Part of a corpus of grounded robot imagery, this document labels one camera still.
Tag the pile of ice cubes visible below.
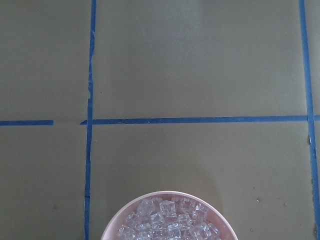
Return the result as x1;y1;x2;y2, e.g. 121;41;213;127
116;197;221;240

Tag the pink bowl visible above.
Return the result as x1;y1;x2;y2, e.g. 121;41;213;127
101;190;238;240

